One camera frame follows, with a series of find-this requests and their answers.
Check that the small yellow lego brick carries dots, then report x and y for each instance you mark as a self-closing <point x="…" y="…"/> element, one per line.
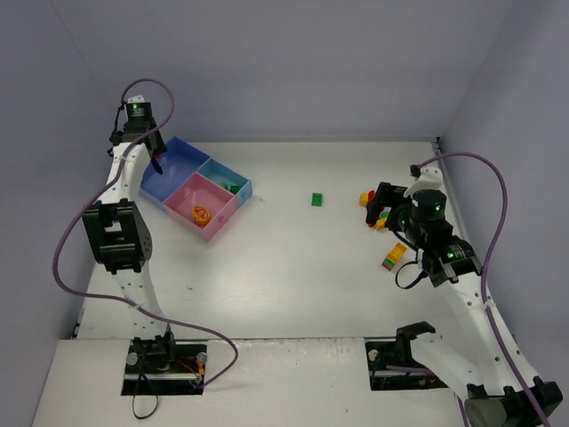
<point x="363" y="199"/>

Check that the pink container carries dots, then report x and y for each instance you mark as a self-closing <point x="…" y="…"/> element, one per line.
<point x="198" y="190"/>

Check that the green lego plate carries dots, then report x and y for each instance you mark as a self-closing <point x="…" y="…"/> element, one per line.
<point x="317" y="199"/>

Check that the light blue container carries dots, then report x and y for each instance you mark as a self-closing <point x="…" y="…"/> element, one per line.
<point x="218" y="172"/>

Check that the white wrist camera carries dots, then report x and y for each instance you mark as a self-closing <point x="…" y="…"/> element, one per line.
<point x="426" y="177"/>
<point x="135" y="99"/>

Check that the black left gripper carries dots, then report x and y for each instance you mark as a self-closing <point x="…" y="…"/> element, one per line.
<point x="156" y="157"/>

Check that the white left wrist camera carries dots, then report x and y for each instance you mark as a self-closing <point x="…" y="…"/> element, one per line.
<point x="135" y="99"/>

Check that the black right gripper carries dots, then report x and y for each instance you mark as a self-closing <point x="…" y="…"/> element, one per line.
<point x="384" y="203"/>

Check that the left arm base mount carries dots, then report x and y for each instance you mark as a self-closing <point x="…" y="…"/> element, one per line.
<point x="147" y="374"/>

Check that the green number two lego cube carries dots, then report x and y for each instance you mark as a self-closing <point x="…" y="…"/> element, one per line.
<point x="232" y="188"/>

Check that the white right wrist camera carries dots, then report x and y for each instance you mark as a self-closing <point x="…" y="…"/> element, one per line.
<point x="426" y="177"/>

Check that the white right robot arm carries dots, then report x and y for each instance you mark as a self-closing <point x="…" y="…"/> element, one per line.
<point x="500" y="388"/>

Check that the dark blue container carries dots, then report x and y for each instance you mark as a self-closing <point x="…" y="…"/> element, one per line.
<point x="178" y="163"/>

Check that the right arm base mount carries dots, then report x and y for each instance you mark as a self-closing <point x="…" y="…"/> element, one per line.
<point x="388" y="370"/>

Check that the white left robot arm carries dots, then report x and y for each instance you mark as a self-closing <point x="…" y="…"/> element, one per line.
<point x="119" y="237"/>

